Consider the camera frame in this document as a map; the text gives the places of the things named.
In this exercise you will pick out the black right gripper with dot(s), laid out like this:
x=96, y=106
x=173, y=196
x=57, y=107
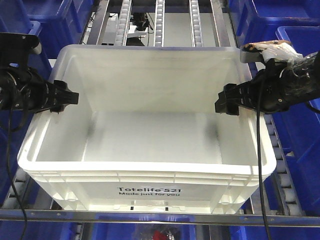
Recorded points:
x=276, y=88

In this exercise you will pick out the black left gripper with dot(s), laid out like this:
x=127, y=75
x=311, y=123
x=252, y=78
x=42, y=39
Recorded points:
x=28, y=91

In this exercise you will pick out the white plastic Totelife tote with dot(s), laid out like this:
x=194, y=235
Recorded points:
x=145, y=136

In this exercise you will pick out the blue bin left near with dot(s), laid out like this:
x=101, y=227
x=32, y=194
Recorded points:
x=41, y=64

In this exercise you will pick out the blue bin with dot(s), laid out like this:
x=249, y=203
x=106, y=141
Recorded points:
x=299, y=128
x=41, y=64
x=297, y=21
x=62, y=22

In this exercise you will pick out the blue bin left far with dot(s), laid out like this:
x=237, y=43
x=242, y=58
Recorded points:
x=62, y=22

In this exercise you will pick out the blue bin right near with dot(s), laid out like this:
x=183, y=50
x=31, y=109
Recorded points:
x=299, y=128

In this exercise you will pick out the blue bin right far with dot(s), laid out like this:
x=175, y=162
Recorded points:
x=297, y=21

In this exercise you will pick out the black device behind shelf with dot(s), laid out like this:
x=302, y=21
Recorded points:
x=140, y=29

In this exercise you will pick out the red object in lower bin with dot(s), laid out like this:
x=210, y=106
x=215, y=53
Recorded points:
x=158, y=235

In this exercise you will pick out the blue bin lower shelf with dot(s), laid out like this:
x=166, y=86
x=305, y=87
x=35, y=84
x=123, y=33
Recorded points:
x=141, y=231

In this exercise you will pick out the far right roller track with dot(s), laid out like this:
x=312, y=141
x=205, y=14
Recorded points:
x=195, y=24

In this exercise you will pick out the roller track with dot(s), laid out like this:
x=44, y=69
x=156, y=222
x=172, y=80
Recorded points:
x=122, y=29
x=278, y=195
x=195, y=24
x=159, y=23
x=20, y=182

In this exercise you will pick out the far left roller track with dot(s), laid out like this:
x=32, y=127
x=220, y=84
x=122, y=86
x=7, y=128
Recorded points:
x=122, y=29

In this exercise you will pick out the left side roller track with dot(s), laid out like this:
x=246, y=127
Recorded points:
x=20, y=182

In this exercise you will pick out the far middle roller track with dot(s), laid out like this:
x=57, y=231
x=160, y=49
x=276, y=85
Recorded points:
x=159, y=23

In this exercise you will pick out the right side roller track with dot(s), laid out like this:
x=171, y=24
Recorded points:
x=278, y=195

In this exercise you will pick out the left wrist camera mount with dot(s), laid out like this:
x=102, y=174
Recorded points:
x=15, y=48

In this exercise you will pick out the metal shelf front rail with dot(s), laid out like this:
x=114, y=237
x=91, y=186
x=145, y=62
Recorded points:
x=41, y=215

